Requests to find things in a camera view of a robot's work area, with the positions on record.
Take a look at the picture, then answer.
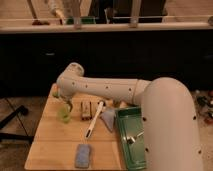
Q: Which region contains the metal spoon in tray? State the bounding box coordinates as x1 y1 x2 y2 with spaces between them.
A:
127 131 144 144

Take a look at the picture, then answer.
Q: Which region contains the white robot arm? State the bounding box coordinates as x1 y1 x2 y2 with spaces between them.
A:
56 62 204 171

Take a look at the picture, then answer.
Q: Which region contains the wooden block toy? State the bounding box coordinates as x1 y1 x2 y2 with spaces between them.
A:
81 101 92 120

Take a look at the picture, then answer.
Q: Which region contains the black chair base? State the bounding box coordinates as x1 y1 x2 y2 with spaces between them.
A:
0 105 34 144

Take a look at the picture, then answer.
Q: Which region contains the white handled brush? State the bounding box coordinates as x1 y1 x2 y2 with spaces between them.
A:
85 101 105 139

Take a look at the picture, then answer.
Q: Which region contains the green plastic tray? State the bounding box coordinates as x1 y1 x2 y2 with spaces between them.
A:
115 107 146 171

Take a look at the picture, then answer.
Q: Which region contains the green pepper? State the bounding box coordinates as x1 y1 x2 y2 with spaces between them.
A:
52 91 60 98

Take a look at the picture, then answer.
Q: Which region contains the blue sponge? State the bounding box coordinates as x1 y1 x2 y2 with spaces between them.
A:
75 144 91 169

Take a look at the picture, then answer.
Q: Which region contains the green plastic cup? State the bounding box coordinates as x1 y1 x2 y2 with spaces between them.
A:
57 106 71 123

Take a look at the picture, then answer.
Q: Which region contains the green tipped gripper finger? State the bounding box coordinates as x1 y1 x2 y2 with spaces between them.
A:
66 101 73 112

